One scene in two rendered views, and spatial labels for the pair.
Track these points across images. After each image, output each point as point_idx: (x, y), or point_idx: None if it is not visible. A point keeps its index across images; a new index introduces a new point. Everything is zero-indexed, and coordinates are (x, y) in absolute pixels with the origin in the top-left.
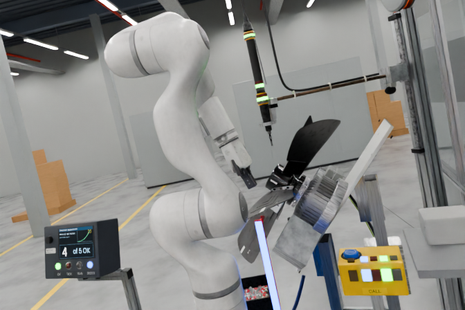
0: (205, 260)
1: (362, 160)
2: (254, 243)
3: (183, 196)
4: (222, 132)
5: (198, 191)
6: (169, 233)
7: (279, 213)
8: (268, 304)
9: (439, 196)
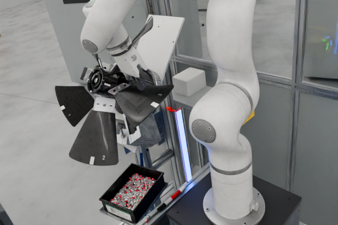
0: (241, 140)
1: (155, 48)
2: (106, 147)
3: (231, 94)
4: (125, 37)
5: (233, 85)
6: (238, 129)
7: (79, 119)
8: (161, 180)
9: (168, 66)
